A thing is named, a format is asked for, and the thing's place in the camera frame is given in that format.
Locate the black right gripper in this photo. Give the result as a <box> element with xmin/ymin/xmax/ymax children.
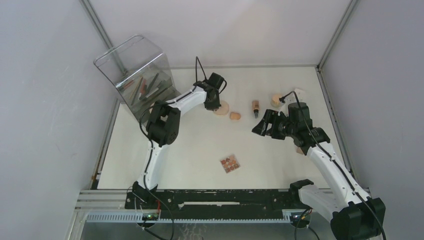
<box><xmin>251</xmin><ymin>109</ymin><xmax>297</xmax><ymax>141</ymax></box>

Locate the round beige sponge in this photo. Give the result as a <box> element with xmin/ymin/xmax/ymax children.
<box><xmin>213</xmin><ymin>100</ymin><xmax>230</xmax><ymax>116</ymax></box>

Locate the orange blender sponge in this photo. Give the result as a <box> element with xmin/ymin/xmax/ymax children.
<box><xmin>229</xmin><ymin>112</ymin><xmax>242</xmax><ymax>121</ymax></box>

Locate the red lip pencil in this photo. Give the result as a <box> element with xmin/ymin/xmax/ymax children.
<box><xmin>138</xmin><ymin>79</ymin><xmax>147</xmax><ymax>100</ymax></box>

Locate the clear acrylic makeup organizer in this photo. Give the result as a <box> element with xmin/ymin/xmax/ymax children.
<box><xmin>93</xmin><ymin>35</ymin><xmax>181</xmax><ymax>121</ymax></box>

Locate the eyeshadow palette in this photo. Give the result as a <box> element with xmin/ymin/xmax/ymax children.
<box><xmin>219</xmin><ymin>154</ymin><xmax>241</xmax><ymax>174</ymax></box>

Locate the wooden handle brush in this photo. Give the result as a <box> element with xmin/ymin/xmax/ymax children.
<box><xmin>130</xmin><ymin>76</ymin><xmax>144</xmax><ymax>106</ymax></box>

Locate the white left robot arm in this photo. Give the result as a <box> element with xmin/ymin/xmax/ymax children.
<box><xmin>136</xmin><ymin>72</ymin><xmax>227</xmax><ymax>209</ymax></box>

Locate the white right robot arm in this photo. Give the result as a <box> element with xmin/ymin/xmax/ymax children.
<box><xmin>252</xmin><ymin>102</ymin><xmax>387</xmax><ymax>240</ymax></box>

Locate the cream jar gold lid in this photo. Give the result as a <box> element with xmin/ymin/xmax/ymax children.
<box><xmin>270</xmin><ymin>93</ymin><xmax>285</xmax><ymax>108</ymax></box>

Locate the clear liquid bottle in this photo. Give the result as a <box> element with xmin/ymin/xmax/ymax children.
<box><xmin>294</xmin><ymin>88</ymin><xmax>307</xmax><ymax>102</ymax></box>

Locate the BB cream tube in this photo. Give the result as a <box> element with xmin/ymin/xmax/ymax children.
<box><xmin>252</xmin><ymin>100</ymin><xmax>260</xmax><ymax>119</ymax></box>

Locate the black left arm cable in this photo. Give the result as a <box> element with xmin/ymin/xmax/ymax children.
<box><xmin>132</xmin><ymin>56</ymin><xmax>229</xmax><ymax>240</ymax></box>

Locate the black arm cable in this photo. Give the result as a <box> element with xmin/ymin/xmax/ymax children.
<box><xmin>132</xmin><ymin>56</ymin><xmax>229</xmax><ymax>240</ymax></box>
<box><xmin>279</xmin><ymin>91</ymin><xmax>388</xmax><ymax>240</ymax></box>

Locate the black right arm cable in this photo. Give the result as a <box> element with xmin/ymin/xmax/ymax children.
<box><xmin>279</xmin><ymin>91</ymin><xmax>388</xmax><ymax>240</ymax></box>

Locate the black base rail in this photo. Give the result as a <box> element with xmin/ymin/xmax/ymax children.
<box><xmin>124</xmin><ymin>188</ymin><xmax>300</xmax><ymax>221</ymax></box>

